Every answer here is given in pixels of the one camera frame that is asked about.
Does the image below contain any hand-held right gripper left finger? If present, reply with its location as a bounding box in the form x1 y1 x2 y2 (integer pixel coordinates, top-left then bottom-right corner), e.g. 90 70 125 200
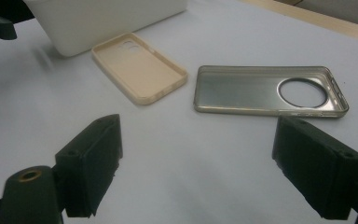
54 113 124 218

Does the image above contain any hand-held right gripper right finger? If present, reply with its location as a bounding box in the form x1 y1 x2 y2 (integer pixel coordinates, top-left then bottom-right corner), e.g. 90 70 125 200
271 115 358 221

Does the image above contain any white plastic bin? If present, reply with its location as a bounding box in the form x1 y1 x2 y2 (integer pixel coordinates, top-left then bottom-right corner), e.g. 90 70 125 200
22 0 188 58

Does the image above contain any white table cover sheet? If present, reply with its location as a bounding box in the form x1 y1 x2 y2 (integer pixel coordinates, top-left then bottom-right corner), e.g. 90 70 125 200
0 0 358 224

